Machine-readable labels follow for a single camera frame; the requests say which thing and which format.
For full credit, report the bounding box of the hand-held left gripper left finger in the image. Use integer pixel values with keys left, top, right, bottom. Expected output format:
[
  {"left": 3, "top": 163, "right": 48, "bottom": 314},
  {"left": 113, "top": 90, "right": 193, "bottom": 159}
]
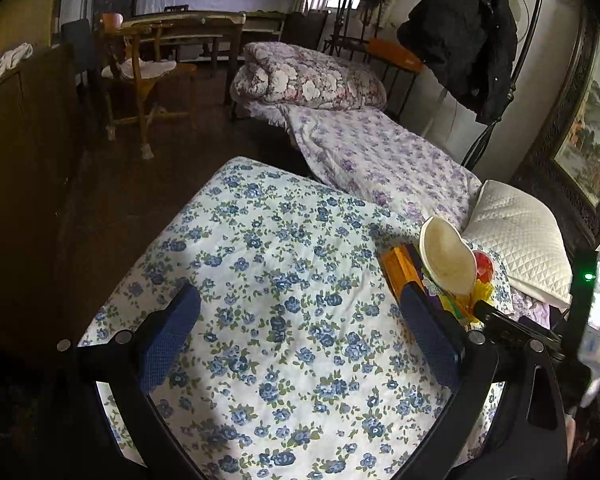
[{"left": 55, "top": 282, "right": 203, "bottom": 480}]

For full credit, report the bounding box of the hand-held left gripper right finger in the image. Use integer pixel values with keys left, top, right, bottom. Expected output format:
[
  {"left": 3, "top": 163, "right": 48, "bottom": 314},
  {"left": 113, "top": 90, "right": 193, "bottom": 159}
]
[{"left": 395, "top": 281, "right": 568, "bottom": 480}]

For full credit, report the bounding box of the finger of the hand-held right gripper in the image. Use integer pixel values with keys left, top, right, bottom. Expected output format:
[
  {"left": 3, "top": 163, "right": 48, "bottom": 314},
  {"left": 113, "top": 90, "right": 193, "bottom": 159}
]
[{"left": 472, "top": 299, "right": 564, "bottom": 350}]

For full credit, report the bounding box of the yellow wrapper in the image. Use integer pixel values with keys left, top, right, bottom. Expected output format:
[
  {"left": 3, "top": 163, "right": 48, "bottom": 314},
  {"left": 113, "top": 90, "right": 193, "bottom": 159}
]
[{"left": 442, "top": 282, "right": 496, "bottom": 328}]

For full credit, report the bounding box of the red plastic cup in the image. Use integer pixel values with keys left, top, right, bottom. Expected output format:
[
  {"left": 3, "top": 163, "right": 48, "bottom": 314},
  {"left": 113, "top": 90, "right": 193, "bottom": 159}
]
[{"left": 472, "top": 250, "right": 496, "bottom": 286}]

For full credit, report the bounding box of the orange striped box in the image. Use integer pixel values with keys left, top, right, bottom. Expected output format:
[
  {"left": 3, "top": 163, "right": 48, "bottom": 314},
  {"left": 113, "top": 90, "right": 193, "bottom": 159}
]
[{"left": 380, "top": 244, "right": 427, "bottom": 306}]

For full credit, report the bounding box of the purple floral cloth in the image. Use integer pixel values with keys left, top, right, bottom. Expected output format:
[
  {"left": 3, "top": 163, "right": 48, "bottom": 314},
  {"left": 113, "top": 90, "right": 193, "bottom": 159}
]
[{"left": 512, "top": 290, "right": 566, "bottom": 326}]

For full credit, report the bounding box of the white quilted pillow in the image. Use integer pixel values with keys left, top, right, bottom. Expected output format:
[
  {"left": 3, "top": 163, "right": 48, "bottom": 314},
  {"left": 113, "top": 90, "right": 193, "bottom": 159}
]
[{"left": 462, "top": 179, "right": 573, "bottom": 308}]

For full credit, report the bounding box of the blue floral blanket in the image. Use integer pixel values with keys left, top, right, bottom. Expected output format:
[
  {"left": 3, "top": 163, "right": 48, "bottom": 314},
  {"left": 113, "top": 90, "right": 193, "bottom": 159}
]
[{"left": 77, "top": 156, "right": 513, "bottom": 480}]

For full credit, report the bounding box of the framed landscape painting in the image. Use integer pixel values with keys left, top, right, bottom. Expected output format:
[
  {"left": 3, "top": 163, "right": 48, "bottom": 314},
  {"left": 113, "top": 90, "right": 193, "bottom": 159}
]
[{"left": 512, "top": 10, "right": 600, "bottom": 246}]

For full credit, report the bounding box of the black metal coat stand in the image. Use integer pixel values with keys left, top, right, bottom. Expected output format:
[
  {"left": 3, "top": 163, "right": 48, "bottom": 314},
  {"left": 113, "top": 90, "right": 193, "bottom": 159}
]
[{"left": 460, "top": 0, "right": 556, "bottom": 171}]

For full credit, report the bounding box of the purple floral bedsheet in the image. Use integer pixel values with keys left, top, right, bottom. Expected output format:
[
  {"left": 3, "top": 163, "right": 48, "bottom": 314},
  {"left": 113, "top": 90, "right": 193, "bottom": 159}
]
[{"left": 280, "top": 105, "right": 483, "bottom": 233}]

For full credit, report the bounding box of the wooden cabinet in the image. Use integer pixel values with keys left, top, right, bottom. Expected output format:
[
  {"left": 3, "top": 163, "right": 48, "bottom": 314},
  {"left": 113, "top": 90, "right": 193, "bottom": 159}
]
[{"left": 0, "top": 42, "right": 88, "bottom": 331}]

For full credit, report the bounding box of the wooden chair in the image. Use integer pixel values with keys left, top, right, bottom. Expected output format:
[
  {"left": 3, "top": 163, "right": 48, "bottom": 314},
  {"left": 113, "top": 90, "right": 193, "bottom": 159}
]
[{"left": 97, "top": 12, "right": 198, "bottom": 161}]

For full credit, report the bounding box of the metal chair with orange seat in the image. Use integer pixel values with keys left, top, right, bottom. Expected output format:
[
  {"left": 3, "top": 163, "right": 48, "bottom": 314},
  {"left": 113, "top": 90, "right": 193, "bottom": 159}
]
[{"left": 365, "top": 35, "right": 428, "bottom": 116}]

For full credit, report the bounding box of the rolled maroon floral quilt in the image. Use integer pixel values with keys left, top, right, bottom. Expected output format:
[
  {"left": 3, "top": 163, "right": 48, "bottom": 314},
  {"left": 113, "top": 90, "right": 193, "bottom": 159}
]
[{"left": 229, "top": 41, "right": 388, "bottom": 113}]

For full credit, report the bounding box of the black jacket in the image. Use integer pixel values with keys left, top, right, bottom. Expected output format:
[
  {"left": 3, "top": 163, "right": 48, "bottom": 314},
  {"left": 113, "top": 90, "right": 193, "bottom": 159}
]
[{"left": 397, "top": 0, "right": 518, "bottom": 123}]

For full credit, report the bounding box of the dark blue chair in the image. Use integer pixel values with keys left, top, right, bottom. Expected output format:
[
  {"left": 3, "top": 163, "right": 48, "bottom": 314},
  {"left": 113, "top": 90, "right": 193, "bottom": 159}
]
[{"left": 60, "top": 19, "right": 93, "bottom": 86}]

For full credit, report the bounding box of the wooden table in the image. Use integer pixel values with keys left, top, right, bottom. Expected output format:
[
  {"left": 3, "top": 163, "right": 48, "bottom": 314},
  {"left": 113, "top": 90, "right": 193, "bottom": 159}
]
[{"left": 122, "top": 10, "right": 246, "bottom": 106}]

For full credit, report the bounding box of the white cloth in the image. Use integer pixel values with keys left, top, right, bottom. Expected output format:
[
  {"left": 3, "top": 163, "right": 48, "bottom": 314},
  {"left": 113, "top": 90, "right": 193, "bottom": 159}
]
[{"left": 0, "top": 42, "right": 33, "bottom": 86}]

